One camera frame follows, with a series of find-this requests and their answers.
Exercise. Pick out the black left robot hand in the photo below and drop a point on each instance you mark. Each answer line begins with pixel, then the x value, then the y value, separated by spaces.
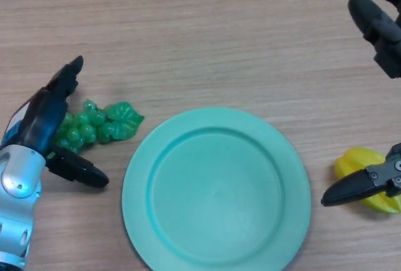
pixel 40 120

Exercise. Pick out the teal round plate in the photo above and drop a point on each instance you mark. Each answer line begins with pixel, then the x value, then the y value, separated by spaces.
pixel 216 192

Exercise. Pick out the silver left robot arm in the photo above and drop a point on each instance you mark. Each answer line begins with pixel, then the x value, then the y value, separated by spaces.
pixel 18 189

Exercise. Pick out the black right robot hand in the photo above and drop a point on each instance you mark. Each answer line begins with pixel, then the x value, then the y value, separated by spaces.
pixel 382 32

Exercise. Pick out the yellow plastic starfruit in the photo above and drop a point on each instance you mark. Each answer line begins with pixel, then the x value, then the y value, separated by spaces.
pixel 357 161

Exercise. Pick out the green plastic grape bunch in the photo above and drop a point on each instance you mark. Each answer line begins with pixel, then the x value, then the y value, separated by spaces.
pixel 91 126

